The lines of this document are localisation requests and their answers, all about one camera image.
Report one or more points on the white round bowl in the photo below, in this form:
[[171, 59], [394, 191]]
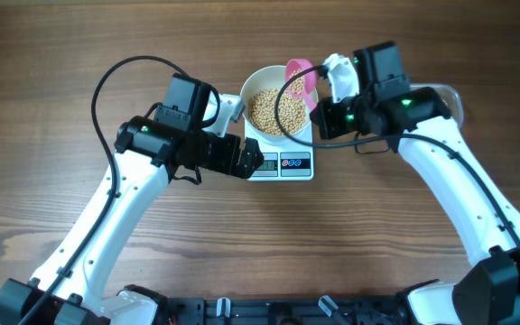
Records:
[[269, 77]]

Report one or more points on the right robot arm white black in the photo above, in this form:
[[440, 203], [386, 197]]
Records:
[[373, 99]]

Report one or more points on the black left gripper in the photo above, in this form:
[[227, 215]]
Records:
[[227, 163]]

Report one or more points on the soybeans pile in bowl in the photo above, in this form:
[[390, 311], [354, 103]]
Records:
[[291, 111]]

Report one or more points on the white digital kitchen scale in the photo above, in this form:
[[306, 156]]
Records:
[[284, 160]]

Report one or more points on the pink plastic measuring scoop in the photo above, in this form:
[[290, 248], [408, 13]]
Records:
[[303, 87]]

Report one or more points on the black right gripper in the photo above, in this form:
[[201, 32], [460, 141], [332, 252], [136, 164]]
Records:
[[325, 114]]

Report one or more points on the clear container of soybeans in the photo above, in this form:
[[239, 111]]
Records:
[[450, 96]]

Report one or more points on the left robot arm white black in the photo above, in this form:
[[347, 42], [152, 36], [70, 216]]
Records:
[[186, 131]]

